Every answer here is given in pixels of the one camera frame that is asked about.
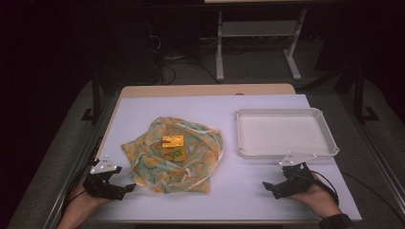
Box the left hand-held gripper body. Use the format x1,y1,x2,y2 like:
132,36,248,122
82,155,126,201

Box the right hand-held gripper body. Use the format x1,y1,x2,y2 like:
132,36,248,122
272,151,318,200

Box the person's left hand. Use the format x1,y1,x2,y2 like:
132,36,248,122
72,183,113,219

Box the person's right hand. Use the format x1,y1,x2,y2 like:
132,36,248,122
287,173,342,219

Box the floral mesh cloth bag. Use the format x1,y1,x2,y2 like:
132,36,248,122
120,115,224,195

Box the white plastic tray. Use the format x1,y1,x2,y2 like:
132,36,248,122
235,107,341,160

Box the orange packet with green print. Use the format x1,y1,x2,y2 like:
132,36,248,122
162,146,187,164

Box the yellow small box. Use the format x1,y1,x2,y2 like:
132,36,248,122
161,135,185,149

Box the black metal stand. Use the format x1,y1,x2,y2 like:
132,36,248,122
351,65,380,125
80,70,103,125

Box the white table mat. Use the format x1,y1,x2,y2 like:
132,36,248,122
91,94,363,222

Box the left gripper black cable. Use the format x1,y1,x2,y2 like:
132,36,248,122
60,136,104,215

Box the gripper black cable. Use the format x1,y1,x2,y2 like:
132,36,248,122
299,169,340,206
60,136,104,215

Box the aluminium frame rail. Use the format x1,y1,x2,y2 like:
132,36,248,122
336,92,405,211
42,94,119,229

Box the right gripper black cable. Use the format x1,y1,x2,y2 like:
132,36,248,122
299,169,340,206

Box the black floor cables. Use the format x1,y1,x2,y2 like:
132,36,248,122
146,31,221,86

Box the white metal desk frame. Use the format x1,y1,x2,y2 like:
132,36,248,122
215,9,309,82

